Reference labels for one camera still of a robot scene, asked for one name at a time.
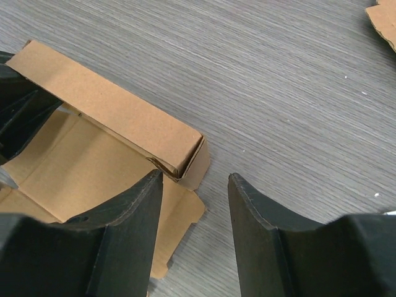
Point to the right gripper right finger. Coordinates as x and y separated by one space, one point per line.
282 253

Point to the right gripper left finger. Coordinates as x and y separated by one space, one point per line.
106 251

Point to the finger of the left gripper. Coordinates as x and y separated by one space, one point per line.
25 107

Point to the brown cardboard box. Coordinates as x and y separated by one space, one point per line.
99 142

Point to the small white carton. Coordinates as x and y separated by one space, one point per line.
393 212

